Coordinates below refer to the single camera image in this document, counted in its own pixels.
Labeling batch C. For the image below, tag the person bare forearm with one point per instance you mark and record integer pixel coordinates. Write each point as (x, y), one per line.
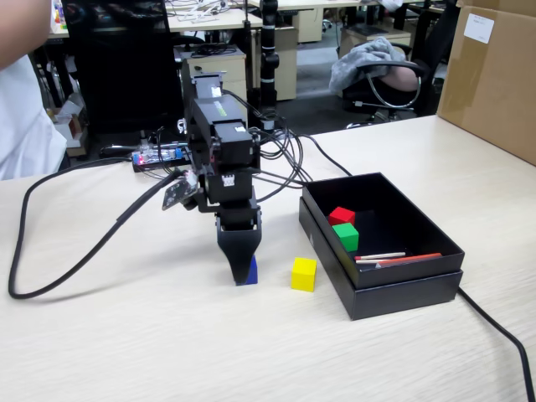
(21, 33)

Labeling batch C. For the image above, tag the beige side cabinet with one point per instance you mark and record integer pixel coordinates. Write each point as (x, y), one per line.
(287, 63)

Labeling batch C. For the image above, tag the long beige desk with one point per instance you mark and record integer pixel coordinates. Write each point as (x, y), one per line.
(314, 4)

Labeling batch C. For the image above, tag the black cardboard box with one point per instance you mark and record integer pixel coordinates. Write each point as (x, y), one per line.
(398, 201)

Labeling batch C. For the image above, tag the green wooden cube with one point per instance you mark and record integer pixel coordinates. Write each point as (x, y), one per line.
(346, 236)

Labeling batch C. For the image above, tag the motor controller board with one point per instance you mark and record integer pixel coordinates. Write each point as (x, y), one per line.
(140, 160)

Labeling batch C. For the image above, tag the beige drawer cabinet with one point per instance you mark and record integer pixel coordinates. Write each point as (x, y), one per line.
(230, 71)

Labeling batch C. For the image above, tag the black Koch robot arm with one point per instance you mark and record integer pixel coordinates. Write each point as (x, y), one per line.
(209, 117)

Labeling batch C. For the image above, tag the wooden stick red tip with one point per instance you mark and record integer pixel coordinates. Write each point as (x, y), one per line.
(367, 262)
(381, 255)

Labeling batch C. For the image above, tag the person white shirt torso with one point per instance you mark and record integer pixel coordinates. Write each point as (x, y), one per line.
(25, 125)

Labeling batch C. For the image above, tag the grey fleece blanket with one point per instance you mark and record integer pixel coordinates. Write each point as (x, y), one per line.
(364, 63)

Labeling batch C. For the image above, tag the beige pedestal cabinet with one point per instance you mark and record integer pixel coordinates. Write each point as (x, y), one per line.
(310, 25)

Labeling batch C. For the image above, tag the beige office desk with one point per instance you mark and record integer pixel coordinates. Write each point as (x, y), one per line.
(222, 24)

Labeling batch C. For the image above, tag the red wooden cube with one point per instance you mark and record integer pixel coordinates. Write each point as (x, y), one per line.
(341, 215)

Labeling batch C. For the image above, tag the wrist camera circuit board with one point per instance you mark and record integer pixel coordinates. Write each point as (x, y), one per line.
(178, 194)

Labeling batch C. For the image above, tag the thin black pole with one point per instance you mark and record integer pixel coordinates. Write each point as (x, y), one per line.
(247, 50)

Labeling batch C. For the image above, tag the beige desk with clutter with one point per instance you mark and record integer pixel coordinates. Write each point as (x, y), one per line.
(58, 32)

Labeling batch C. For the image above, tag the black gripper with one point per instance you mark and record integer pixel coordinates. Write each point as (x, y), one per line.
(238, 215)

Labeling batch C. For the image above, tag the pink seat cushion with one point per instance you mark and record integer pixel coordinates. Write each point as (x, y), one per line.
(404, 79)

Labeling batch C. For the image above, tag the black open box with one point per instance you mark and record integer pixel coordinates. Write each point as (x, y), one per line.
(398, 299)

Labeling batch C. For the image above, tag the blue wooden cube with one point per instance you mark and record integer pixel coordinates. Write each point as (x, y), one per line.
(252, 274)

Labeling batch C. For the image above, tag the small colourful box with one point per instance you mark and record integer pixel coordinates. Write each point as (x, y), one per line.
(60, 17)

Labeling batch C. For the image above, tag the large cardboard box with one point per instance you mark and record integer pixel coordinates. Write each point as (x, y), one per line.
(490, 84)

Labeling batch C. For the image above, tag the stack of small boxes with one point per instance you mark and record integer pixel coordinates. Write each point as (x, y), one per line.
(73, 125)

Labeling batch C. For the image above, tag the yellow wooden cube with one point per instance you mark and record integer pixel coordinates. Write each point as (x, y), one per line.
(303, 276)

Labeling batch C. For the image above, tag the black jointed stand pole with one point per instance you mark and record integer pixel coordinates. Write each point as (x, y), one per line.
(269, 63)

